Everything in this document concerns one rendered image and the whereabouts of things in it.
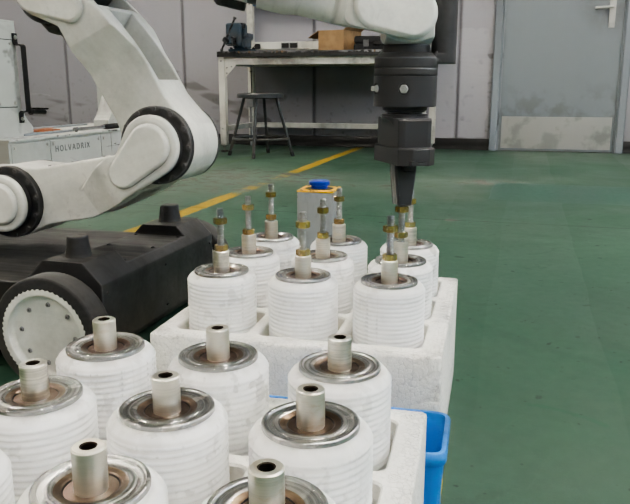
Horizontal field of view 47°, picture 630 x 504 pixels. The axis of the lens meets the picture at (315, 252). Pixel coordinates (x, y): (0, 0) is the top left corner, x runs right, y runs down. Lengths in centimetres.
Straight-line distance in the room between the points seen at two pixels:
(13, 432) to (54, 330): 67
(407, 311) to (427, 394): 11
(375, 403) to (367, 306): 30
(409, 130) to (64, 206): 76
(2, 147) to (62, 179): 212
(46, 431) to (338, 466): 23
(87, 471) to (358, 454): 19
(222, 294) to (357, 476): 48
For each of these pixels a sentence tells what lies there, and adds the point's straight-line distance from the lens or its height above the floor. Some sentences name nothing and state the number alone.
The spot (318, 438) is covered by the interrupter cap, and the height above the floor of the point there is 25.
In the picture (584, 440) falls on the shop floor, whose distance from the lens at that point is 116.
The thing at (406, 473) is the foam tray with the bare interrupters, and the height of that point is 18.
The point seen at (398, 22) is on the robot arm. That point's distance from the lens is 99.
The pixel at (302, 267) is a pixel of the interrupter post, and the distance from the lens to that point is 97.
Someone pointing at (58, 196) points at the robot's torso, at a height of 29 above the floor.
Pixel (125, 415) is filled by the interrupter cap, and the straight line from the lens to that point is 59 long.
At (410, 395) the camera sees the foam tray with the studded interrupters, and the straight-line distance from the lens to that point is 93.
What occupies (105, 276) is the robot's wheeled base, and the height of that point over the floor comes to 18.
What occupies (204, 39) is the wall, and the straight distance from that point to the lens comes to 663.
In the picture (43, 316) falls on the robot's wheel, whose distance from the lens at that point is 129.
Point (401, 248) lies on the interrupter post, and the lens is 106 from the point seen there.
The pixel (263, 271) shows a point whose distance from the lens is 109.
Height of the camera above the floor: 50
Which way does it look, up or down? 13 degrees down
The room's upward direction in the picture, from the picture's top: straight up
